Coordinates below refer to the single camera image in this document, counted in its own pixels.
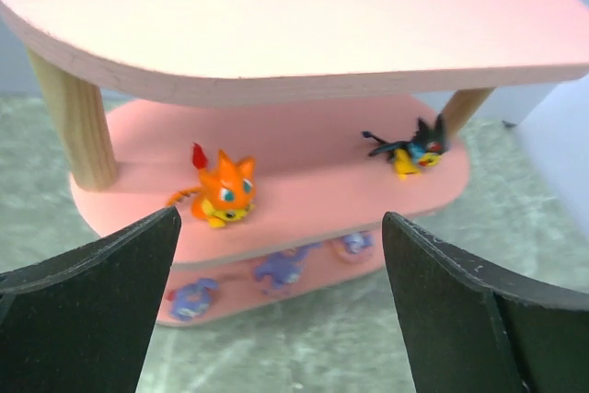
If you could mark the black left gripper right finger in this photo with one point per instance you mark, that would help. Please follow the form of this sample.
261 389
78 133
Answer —
470 325

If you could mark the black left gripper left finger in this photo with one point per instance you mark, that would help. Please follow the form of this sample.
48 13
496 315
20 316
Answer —
82 321

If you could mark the small purple bunny figure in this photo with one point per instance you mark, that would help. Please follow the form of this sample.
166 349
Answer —
192 300

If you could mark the black winged pikachu figure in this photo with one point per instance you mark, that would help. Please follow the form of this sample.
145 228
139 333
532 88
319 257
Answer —
423 150

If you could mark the orange pikachu figure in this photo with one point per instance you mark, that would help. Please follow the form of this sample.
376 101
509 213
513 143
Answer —
225 193

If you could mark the pink three-tier wooden shelf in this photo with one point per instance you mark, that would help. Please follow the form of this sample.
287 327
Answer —
131 85

